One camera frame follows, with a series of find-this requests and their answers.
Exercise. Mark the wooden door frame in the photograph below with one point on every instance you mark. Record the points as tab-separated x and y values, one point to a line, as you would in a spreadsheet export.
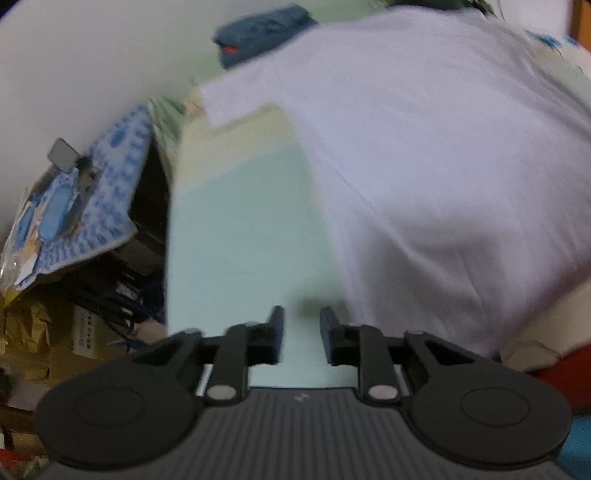
581	18

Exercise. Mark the dark green striped sweater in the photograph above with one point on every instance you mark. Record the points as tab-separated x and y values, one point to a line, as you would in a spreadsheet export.
480	7

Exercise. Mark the blue patterned towel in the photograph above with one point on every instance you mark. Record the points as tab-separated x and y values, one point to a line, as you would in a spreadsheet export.
111	198

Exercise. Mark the pastel cartoon printed bedsheet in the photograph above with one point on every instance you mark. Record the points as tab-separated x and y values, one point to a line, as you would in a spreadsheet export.
240	230

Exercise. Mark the person's red clothing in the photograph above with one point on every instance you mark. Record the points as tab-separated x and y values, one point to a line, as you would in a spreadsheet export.
563	383

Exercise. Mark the clear plastic bag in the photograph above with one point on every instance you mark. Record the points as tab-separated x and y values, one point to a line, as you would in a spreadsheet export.
18	249

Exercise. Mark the cardboard box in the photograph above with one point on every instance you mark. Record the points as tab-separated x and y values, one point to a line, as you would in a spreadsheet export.
27	332

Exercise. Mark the folded blue sweater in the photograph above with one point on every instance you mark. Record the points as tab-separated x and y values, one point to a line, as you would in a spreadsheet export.
258	34

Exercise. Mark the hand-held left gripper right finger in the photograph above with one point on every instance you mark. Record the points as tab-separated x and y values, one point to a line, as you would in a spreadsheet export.
327	337

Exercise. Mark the white shirt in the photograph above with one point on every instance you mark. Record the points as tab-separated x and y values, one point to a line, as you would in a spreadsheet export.
438	175

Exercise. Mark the dark nightstand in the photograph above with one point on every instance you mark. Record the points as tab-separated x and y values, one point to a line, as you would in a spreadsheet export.
147	203

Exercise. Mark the blue plastic packaging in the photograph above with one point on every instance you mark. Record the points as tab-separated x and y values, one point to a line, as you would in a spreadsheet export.
551	40

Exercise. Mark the blue plastic packets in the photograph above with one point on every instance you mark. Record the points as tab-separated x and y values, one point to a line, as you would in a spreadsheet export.
57	214

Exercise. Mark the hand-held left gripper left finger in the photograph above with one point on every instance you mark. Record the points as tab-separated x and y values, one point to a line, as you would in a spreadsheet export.
278	337

